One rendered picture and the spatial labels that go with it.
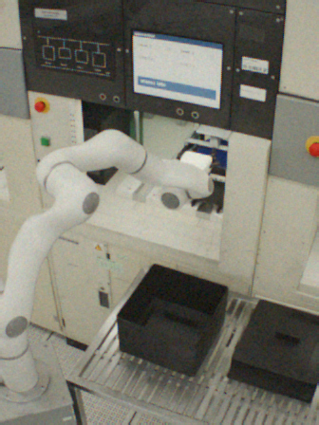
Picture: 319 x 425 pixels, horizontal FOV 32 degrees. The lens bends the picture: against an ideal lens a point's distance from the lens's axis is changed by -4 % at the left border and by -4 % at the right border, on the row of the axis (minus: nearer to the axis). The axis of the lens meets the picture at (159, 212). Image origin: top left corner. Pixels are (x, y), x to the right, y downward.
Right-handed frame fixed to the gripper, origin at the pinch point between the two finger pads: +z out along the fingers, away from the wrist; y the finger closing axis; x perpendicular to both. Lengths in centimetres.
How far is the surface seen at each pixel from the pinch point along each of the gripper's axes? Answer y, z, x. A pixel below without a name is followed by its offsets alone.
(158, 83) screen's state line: -10.2, -17.0, 31.7
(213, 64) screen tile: 7.2, -17.3, 41.4
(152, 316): -2, -43, -43
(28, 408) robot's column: -22, -94, -44
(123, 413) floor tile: -17, -42, -120
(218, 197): 5.3, 4.0, -21.6
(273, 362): 44, -54, -34
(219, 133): 2.4, 10.1, 2.4
